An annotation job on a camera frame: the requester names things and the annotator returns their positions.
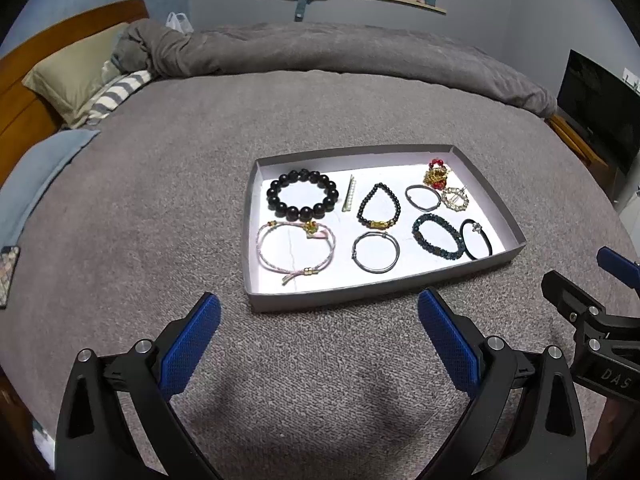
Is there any wooden television stand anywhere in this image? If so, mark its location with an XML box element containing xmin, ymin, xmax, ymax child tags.
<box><xmin>547</xmin><ymin>112</ymin><xmax>627</xmax><ymax>196</ymax></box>

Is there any phone with patterned case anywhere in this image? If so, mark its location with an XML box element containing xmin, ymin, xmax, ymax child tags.
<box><xmin>0</xmin><ymin>245</ymin><xmax>24</xmax><ymax>310</ymax></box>

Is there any pearl hair clip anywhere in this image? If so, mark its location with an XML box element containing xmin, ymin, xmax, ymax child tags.
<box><xmin>341</xmin><ymin>174</ymin><xmax>360</xmax><ymax>213</ymax></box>

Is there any dark blue bead bracelet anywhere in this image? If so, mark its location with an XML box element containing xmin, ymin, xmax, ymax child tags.
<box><xmin>411</xmin><ymin>213</ymin><xmax>466</xmax><ymax>260</ymax></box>

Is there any blue blanket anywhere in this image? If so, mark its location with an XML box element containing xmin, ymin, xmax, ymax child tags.
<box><xmin>0</xmin><ymin>129</ymin><xmax>101</xmax><ymax>257</ymax></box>

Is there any pink cord bracelet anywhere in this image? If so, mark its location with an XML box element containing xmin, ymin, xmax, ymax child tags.
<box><xmin>256</xmin><ymin>220</ymin><xmax>337</xmax><ymax>289</ymax></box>

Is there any grey cardboard tray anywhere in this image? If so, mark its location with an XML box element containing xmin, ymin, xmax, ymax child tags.
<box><xmin>242</xmin><ymin>144</ymin><xmax>529</xmax><ymax>314</ymax></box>

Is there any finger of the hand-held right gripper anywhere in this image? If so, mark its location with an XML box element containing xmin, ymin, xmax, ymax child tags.
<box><xmin>597</xmin><ymin>246</ymin><xmax>640</xmax><ymax>291</ymax></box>
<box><xmin>541</xmin><ymin>270</ymin><xmax>640</xmax><ymax>403</ymax></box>

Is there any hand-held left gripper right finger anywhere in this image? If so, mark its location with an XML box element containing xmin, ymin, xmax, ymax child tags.
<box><xmin>417</xmin><ymin>287</ymin><xmax>588</xmax><ymax>480</ymax></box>

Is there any grey bed blanket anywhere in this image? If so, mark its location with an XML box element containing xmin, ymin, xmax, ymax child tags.
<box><xmin>0</xmin><ymin>67</ymin><xmax>640</xmax><ymax>480</ymax></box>

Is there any silver bangle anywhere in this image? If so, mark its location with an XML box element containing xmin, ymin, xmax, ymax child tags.
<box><xmin>351</xmin><ymin>231</ymin><xmax>401</xmax><ymax>275</ymax></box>

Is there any wooden headboard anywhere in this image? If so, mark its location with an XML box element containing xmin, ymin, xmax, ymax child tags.
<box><xmin>0</xmin><ymin>0</ymin><xmax>151</xmax><ymax>211</ymax></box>

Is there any rolled grey duvet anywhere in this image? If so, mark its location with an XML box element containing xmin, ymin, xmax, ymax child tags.
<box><xmin>112</xmin><ymin>19</ymin><xmax>559</xmax><ymax>119</ymax></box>

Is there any white appliance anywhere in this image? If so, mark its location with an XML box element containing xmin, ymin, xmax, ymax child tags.
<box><xmin>617</xmin><ymin>194</ymin><xmax>640</xmax><ymax>242</ymax></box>

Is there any grey hair tie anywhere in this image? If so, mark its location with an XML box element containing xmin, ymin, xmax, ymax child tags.
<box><xmin>404</xmin><ymin>184</ymin><xmax>442</xmax><ymax>213</ymax></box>

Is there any small black bead bracelet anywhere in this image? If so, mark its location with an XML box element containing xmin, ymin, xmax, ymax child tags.
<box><xmin>356</xmin><ymin>182</ymin><xmax>402</xmax><ymax>231</ymax></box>

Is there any black television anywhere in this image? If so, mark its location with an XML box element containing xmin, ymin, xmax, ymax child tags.
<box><xmin>556</xmin><ymin>50</ymin><xmax>640</xmax><ymax>171</ymax></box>

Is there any crystal ring brooch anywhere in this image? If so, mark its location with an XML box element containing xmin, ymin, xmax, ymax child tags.
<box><xmin>440</xmin><ymin>186</ymin><xmax>471</xmax><ymax>211</ymax></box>

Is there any white plastic bag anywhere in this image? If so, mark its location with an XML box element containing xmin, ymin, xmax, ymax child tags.
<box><xmin>165</xmin><ymin>11</ymin><xmax>194</xmax><ymax>36</ymax></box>

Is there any beige pillow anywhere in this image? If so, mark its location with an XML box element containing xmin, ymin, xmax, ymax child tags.
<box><xmin>22</xmin><ymin>22</ymin><xmax>132</xmax><ymax>129</ymax></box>

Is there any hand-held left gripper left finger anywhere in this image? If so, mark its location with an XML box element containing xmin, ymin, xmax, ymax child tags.
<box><xmin>54</xmin><ymin>291</ymin><xmax>223</xmax><ymax>480</ymax></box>

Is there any black hair tie with charm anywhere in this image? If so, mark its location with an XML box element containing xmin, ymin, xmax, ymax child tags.
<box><xmin>459</xmin><ymin>217</ymin><xmax>495</xmax><ymax>261</ymax></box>

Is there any gold chain bracelet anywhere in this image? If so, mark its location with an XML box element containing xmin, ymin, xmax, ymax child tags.
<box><xmin>424</xmin><ymin>167</ymin><xmax>451</xmax><ymax>190</ymax></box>

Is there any striped pillow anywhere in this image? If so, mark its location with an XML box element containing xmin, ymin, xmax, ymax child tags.
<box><xmin>82</xmin><ymin>70</ymin><xmax>154</xmax><ymax>126</ymax></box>

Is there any large black bead bracelet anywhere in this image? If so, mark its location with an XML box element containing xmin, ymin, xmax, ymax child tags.
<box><xmin>266</xmin><ymin>169</ymin><xmax>342</xmax><ymax>221</ymax></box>

